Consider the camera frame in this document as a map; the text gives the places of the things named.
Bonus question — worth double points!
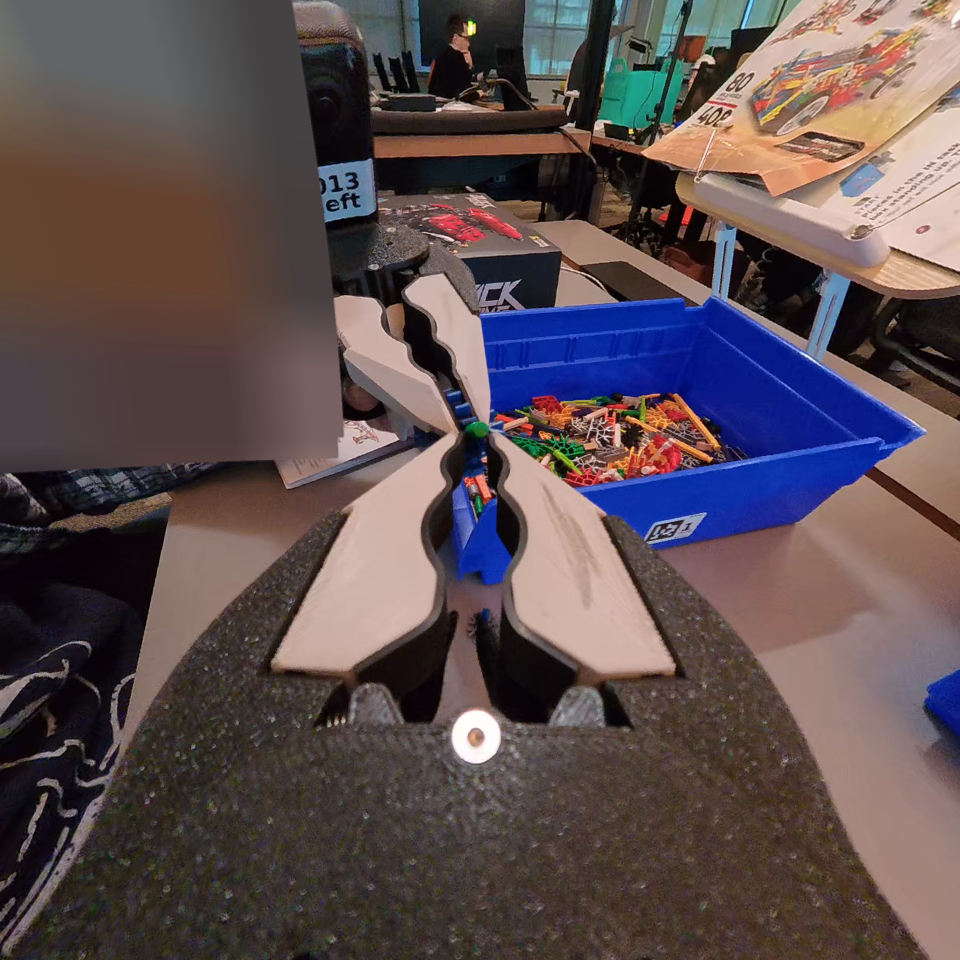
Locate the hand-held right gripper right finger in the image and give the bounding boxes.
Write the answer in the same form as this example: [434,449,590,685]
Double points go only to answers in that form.
[484,433,678,685]

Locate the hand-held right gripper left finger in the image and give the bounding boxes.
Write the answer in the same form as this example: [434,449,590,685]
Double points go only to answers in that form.
[270,432,462,678]

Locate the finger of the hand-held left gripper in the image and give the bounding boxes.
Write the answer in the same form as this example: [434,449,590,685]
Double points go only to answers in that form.
[402,272,494,429]
[333,294,457,438]

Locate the blue parts bin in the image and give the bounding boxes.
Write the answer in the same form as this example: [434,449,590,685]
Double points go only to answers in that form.
[450,296,927,586]

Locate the dark toy car set box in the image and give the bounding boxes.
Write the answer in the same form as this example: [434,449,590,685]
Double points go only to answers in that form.
[378,191,564,312]

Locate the white instruction booklet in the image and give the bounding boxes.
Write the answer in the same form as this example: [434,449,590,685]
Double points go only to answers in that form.
[273,420,414,490]

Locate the wooden office desk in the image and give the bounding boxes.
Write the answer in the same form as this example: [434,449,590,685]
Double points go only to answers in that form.
[372,127,594,162]

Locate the pile of colourful construction pieces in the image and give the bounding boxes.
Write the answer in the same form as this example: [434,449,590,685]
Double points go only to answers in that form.
[465,390,751,519]

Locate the black flat pad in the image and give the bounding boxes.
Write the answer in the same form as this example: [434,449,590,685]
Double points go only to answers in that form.
[581,261,714,305]

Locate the black pole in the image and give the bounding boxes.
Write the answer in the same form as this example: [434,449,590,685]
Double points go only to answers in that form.
[573,0,618,226]

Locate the teal container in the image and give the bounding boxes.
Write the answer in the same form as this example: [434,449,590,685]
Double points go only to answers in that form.
[600,56,685,129]

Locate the white document stand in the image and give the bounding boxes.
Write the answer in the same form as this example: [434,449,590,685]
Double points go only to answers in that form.
[675,171,894,363]

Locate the empty blue bin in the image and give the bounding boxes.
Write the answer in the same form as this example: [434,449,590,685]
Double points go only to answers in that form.
[924,671,960,740]

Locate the printed plastic parts bag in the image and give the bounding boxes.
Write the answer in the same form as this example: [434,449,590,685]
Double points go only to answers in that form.
[641,0,960,198]

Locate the printed instruction sheet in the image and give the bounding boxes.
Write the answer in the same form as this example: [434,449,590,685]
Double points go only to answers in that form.
[780,112,960,264]

